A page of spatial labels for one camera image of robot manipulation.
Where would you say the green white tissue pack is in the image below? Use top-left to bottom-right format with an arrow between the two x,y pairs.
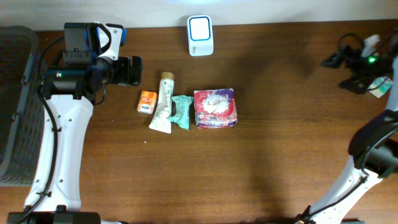
368,77 -> 392,98

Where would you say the teal packet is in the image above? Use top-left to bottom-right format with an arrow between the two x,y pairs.
169,95 -> 194,130

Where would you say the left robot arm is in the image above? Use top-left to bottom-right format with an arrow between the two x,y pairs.
1,22 -> 142,223

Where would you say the red purple tissue pack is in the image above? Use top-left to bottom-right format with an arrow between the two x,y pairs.
194,88 -> 238,129

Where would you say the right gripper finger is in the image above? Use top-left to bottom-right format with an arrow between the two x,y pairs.
320,46 -> 350,68
338,77 -> 372,95

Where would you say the white barcode scanner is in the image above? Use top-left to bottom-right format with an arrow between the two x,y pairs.
187,15 -> 214,57

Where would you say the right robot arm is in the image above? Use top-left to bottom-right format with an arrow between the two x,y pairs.
294,30 -> 397,223

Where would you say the white tube with cork cap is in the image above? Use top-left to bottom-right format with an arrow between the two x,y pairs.
149,72 -> 175,134

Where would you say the grey plastic mesh basket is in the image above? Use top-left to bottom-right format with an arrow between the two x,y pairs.
1,26 -> 44,187

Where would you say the orange tissue pack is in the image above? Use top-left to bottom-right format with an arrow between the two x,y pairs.
137,90 -> 157,114

